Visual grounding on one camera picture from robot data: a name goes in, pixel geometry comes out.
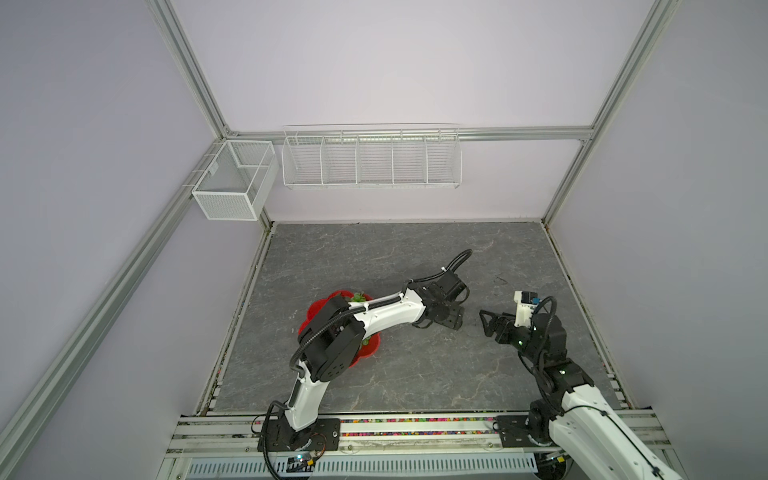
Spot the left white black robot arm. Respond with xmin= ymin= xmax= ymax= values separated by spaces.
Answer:
xmin=258 ymin=249 xmax=472 ymax=452

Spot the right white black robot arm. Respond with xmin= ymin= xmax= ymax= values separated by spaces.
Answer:
xmin=479 ymin=292 xmax=681 ymax=479

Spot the red flower-shaped fruit bowl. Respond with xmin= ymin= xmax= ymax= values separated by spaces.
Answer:
xmin=298 ymin=290 xmax=381 ymax=366

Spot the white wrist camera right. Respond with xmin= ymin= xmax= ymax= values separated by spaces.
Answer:
xmin=513 ymin=291 xmax=540 ymax=328

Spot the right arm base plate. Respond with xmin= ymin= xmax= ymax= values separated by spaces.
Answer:
xmin=494 ymin=411 xmax=552 ymax=448

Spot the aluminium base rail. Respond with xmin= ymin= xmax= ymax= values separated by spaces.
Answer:
xmin=157 ymin=410 xmax=673 ymax=480

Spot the white wire wall rack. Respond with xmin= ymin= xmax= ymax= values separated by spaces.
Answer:
xmin=281 ymin=126 xmax=463 ymax=189

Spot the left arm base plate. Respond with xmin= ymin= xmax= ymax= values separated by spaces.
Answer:
xmin=258 ymin=416 xmax=341 ymax=453

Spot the white mesh wall basket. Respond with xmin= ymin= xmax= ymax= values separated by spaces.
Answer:
xmin=192 ymin=140 xmax=279 ymax=221

